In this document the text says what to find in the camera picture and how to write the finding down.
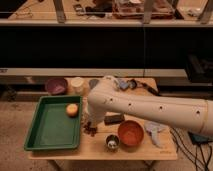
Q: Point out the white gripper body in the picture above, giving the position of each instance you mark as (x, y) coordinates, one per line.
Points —
(94, 117)

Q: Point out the dark grape bunch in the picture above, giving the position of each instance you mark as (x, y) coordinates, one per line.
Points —
(88, 129)

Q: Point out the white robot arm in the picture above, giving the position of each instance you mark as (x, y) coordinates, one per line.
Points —
(194, 115)

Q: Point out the grey blue cup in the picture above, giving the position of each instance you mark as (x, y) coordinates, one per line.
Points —
(93, 83)

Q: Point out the small metal cup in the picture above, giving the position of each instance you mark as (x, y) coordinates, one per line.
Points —
(112, 142)

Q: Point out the yellow red apple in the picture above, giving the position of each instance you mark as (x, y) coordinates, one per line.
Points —
(72, 110)

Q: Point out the black rectangular block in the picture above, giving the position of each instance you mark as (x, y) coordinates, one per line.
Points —
(114, 119)

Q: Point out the green plastic tray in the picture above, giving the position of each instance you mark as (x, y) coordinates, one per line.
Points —
(51, 128)

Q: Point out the orange bowl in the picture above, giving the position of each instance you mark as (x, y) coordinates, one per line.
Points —
(130, 133)

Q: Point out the blue sponge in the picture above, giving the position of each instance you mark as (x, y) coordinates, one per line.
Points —
(122, 84)

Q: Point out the purple bowl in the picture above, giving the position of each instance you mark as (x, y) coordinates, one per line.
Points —
(56, 86)

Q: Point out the grey crumpled cloth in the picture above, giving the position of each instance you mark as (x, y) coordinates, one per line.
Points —
(154, 128)

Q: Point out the black foot pedal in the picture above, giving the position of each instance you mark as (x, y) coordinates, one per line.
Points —
(198, 139)

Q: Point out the black handled tool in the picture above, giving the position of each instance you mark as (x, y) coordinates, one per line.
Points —
(133, 84)

